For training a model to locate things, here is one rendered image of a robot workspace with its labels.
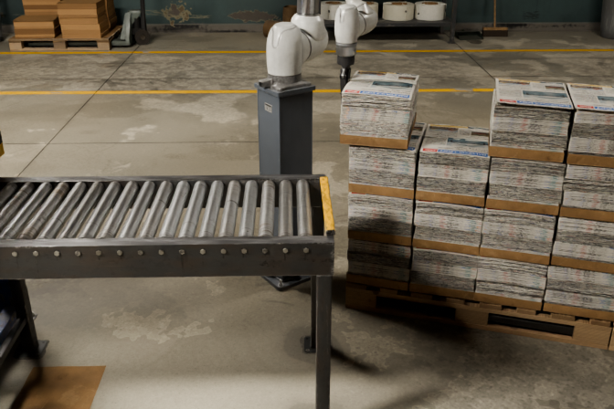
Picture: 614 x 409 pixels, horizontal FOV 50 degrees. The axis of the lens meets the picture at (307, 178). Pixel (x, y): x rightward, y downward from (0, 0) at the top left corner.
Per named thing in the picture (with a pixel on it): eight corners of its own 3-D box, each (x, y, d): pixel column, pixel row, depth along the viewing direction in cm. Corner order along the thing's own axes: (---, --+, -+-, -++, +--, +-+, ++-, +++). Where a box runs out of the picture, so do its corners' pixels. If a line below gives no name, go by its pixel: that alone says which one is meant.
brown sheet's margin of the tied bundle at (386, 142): (345, 130, 294) (346, 120, 292) (411, 135, 288) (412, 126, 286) (339, 143, 280) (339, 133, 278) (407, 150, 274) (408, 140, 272)
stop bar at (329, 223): (328, 181, 253) (328, 176, 253) (335, 235, 214) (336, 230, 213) (320, 181, 253) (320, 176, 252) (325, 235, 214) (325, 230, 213)
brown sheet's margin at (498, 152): (488, 126, 301) (489, 117, 299) (555, 131, 294) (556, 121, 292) (487, 155, 267) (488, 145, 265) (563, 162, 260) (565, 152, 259)
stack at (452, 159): (360, 267, 349) (365, 115, 315) (598, 301, 320) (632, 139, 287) (344, 308, 315) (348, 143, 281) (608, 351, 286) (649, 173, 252)
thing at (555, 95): (495, 79, 289) (495, 77, 289) (565, 84, 283) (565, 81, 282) (495, 104, 257) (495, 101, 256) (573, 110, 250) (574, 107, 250)
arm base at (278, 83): (249, 84, 304) (248, 72, 302) (290, 77, 316) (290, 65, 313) (271, 93, 290) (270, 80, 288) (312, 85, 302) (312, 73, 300)
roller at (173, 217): (174, 185, 256) (185, 193, 257) (152, 246, 213) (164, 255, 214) (183, 176, 254) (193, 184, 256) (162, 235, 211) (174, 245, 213)
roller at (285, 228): (285, 175, 255) (276, 184, 257) (284, 234, 212) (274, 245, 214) (294, 183, 257) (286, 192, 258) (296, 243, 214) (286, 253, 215)
